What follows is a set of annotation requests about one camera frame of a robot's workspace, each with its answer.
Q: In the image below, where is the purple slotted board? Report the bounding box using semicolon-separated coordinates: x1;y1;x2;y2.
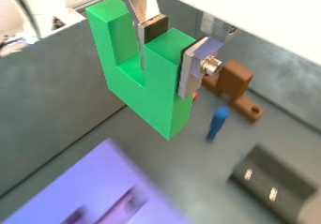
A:
0;139;191;224

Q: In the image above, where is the brown flat bracket with hole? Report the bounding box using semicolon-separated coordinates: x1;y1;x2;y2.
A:
202;60;264;123

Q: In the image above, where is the blue hexagonal peg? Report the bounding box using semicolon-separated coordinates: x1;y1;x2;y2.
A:
207;106;230;141

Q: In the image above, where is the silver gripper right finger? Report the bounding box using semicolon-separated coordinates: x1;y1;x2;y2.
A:
178;12;240;98

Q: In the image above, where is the black angle bracket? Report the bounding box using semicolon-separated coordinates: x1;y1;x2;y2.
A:
230;143;317;224

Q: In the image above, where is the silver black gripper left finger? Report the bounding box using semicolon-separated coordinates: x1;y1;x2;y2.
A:
123;0;169;69

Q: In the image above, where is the green U-shaped block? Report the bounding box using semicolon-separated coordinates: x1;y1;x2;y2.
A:
87;0;194;139

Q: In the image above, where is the red peg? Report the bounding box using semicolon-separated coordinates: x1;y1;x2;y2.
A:
193;92;199;100

